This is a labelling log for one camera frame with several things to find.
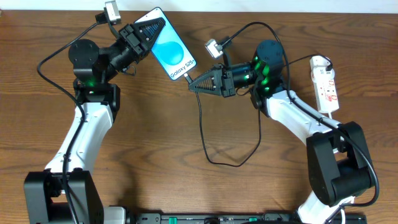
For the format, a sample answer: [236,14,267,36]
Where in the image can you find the white USB charger plug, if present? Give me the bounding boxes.
[311,67,335,83]

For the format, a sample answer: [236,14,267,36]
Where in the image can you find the white power strip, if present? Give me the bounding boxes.
[310,55,340,115]

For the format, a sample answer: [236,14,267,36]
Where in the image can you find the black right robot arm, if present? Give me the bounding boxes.
[188,39,379,223]

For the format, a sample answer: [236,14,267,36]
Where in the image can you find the blue Galaxy smartphone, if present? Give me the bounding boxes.
[135,7,197,81]

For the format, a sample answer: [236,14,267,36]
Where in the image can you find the black USB charging cable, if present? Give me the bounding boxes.
[183,54,333,168]

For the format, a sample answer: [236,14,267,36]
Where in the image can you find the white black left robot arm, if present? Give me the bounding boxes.
[24,17,166,223]

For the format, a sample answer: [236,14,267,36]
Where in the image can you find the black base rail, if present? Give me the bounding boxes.
[105,212,368,224]

